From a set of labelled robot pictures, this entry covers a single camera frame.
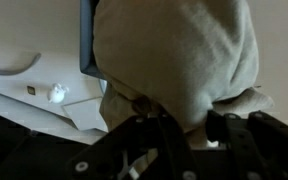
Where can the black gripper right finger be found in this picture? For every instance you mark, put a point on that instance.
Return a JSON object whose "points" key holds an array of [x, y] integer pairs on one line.
{"points": [[260, 143]]}

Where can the silver monitor stand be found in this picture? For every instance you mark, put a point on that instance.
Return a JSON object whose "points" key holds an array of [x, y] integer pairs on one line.
{"points": [[17, 71]]}

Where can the small dark square tag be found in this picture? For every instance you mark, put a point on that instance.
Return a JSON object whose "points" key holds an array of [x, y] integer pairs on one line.
{"points": [[31, 90]]}

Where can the small white round plug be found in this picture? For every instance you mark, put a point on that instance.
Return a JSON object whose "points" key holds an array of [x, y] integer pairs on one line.
{"points": [[56, 94]]}

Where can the tan cloth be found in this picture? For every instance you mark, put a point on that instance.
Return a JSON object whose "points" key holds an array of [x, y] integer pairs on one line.
{"points": [[170, 60]]}

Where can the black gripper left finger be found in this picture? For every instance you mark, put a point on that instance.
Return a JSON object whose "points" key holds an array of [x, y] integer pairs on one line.
{"points": [[170, 146]]}

